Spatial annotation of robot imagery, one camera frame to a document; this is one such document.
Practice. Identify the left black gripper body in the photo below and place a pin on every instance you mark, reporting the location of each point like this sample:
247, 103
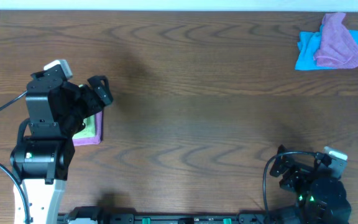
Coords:
89, 98

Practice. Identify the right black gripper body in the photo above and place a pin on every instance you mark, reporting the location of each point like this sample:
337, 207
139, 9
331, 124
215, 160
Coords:
297, 182

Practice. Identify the green microfibre cloth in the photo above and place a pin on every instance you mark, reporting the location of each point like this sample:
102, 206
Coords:
90, 129

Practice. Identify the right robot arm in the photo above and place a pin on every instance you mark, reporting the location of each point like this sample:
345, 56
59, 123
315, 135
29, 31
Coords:
330, 206

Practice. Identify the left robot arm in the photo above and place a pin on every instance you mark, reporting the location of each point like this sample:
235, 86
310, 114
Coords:
45, 148

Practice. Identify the folded purple cloth under stack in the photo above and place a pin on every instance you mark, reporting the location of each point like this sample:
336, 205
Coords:
99, 132

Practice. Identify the purple crumpled microfibre cloth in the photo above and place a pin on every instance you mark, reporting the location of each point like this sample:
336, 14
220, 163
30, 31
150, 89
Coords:
338, 48

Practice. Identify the blue microfibre cloth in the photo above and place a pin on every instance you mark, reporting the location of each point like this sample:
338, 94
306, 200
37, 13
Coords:
308, 45

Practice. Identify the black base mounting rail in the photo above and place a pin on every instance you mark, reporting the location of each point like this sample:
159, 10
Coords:
100, 215

